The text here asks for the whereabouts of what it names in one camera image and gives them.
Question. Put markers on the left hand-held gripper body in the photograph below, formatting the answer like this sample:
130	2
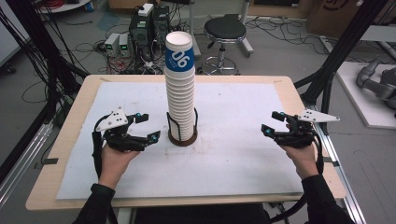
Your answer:
116	120

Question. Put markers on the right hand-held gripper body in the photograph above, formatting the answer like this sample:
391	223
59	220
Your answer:
297	137

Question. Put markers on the stack of paper cups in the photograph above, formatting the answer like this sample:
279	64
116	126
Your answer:
180	93

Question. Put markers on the person's right hand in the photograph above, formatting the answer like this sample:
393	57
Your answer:
303	161

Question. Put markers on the person's left hand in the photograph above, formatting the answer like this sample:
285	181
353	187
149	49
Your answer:
115	165

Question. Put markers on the black tape strip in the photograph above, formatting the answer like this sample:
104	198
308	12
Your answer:
49	161
330	161

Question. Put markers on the white table mat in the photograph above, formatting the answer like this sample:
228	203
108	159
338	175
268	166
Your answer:
224	168

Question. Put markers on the white platform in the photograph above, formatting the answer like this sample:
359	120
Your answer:
355	93

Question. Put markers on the grey power supply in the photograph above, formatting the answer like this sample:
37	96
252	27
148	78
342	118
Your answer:
111	43
124	45

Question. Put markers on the black computer tower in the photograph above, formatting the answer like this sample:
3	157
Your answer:
140	34
161	21

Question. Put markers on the black round stool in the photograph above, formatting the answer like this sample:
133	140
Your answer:
224	29

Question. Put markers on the white box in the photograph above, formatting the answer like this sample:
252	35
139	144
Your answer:
145	10

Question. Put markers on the cardboard box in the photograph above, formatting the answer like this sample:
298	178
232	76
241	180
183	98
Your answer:
333	15

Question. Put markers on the aluminium rail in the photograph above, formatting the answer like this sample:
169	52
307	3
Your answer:
25	155
342	180

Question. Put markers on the black frame post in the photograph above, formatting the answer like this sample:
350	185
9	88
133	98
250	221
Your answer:
342	46
40	46

